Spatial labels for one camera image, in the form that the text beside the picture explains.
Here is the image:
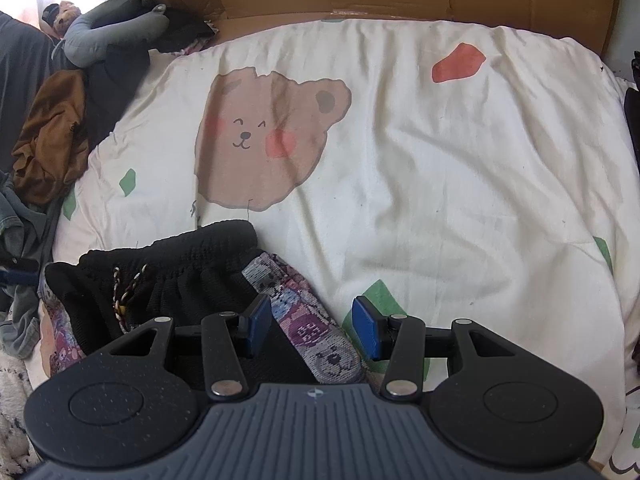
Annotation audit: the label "black garment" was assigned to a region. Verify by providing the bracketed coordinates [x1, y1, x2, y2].
[87, 5, 217, 147]

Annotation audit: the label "brown garment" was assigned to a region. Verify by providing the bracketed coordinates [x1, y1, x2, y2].
[11, 69, 91, 207]

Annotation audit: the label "black shorts with bear-print trim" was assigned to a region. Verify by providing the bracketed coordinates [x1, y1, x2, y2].
[40, 220, 367, 387]

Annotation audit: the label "grey neck pillow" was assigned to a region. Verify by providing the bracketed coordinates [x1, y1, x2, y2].
[52, 0, 169, 69]

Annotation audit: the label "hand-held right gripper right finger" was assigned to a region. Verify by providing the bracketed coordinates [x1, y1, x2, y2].
[351, 295, 532, 403]

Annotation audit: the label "white fluffy speckled blanket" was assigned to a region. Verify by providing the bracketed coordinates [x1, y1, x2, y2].
[0, 350, 47, 477]

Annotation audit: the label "grey-green shirt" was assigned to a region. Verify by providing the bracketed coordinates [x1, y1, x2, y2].
[0, 172, 64, 361]

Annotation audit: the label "small teddy bear toy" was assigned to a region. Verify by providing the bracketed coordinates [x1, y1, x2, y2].
[41, 1, 84, 39]

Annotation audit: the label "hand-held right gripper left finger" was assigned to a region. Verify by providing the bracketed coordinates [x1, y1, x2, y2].
[107, 292, 274, 403]

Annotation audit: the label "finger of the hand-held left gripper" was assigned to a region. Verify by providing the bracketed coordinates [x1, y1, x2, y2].
[0, 258, 42, 287]

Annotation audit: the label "cream bear printed blanket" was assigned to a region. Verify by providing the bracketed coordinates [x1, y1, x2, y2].
[22, 15, 640, 476]

